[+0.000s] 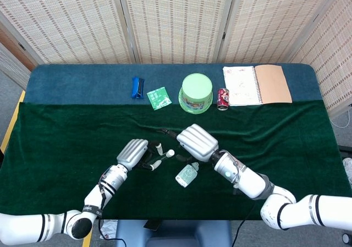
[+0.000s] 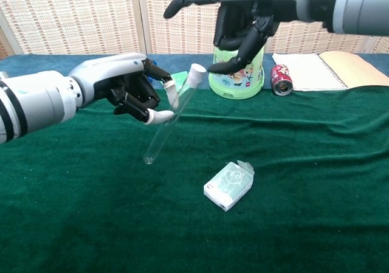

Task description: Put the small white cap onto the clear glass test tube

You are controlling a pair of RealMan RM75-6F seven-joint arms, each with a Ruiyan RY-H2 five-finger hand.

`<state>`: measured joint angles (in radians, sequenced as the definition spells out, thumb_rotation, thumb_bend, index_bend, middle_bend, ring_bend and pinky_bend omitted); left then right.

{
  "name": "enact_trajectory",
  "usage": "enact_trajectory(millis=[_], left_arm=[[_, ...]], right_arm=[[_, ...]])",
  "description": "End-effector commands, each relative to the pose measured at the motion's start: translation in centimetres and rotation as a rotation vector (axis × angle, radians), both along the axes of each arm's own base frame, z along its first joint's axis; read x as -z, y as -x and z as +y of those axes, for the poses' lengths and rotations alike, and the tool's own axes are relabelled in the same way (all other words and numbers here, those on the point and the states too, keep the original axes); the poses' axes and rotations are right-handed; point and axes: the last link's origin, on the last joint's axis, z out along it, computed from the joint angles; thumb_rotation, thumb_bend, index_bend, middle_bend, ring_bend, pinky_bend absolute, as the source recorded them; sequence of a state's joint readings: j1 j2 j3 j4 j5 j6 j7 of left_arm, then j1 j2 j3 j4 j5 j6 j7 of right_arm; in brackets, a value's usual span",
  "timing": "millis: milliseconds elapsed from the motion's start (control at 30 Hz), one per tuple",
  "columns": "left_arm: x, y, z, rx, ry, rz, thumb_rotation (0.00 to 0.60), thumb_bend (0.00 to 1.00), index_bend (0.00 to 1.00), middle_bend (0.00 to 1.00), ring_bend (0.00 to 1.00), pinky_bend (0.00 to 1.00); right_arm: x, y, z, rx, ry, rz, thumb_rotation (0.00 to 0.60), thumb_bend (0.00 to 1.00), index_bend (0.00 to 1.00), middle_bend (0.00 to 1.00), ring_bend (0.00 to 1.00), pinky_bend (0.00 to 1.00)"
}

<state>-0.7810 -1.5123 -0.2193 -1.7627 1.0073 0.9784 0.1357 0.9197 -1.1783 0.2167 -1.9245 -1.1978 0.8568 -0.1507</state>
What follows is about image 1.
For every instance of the red soda can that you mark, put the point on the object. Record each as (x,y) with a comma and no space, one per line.
(223,98)

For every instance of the small white green bottle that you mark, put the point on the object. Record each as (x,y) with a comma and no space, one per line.
(185,176)

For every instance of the dark green velvet cloth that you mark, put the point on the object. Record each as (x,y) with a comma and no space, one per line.
(55,161)

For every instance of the blue table cover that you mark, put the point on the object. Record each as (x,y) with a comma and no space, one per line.
(82,84)

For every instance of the narrow woven screen panel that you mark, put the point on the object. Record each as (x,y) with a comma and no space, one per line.
(11,68)

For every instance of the green white sachet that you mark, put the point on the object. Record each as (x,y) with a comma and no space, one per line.
(159,98)

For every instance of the small white stopper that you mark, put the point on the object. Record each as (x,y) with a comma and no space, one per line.
(170,153)

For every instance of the woven bamboo folding screen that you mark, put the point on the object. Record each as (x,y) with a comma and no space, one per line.
(176,18)

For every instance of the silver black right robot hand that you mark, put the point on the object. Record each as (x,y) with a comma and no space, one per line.
(198,142)

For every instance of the white plastic bag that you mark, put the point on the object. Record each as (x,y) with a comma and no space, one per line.
(348,171)

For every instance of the flat black device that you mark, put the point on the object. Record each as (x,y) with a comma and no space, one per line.
(152,225)

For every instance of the open spiral notebook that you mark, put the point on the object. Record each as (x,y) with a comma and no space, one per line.
(242,86)

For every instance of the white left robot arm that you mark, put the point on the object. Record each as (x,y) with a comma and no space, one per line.
(93,197)

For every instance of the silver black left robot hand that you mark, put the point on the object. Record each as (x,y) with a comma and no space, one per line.
(132,152)

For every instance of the blue snack packet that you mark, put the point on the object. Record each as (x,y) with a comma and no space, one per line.
(136,88)

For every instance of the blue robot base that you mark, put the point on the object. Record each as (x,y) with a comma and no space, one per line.
(176,234)

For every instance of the upturned green plastic bucket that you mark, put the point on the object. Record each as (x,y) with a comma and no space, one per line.
(195,93)

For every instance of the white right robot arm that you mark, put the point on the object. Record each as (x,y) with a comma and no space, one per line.
(250,182)

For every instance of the crumpled white paper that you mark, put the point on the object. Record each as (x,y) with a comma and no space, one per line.
(107,229)

